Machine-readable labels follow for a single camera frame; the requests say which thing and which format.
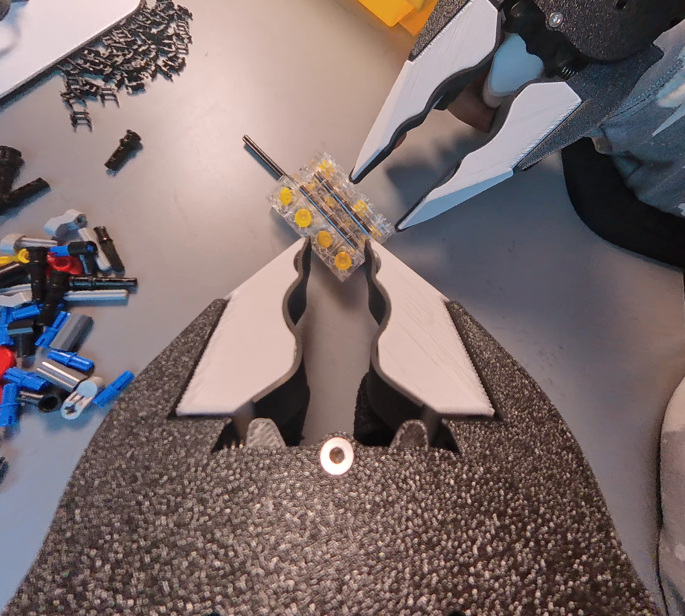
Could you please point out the clear engine block model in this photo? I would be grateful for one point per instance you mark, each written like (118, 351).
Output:
(321, 220)

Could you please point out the person's right forearm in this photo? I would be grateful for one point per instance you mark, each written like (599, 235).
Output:
(653, 145)

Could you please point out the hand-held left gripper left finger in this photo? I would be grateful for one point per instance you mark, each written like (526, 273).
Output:
(251, 338)

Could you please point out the person's right hand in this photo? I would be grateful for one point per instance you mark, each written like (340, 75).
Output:
(471, 110)

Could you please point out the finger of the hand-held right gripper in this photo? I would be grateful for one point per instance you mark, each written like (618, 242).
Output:
(444, 54)
(524, 134)

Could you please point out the pile of mixed building pieces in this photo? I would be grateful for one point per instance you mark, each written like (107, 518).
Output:
(53, 273)

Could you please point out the black pin connector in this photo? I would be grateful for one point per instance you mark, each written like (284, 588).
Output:
(123, 150)

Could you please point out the white book stand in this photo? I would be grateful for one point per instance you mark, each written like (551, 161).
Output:
(64, 0)

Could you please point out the person's body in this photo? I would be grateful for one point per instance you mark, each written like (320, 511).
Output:
(674, 466)

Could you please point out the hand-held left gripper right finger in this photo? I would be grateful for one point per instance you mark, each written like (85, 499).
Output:
(433, 348)

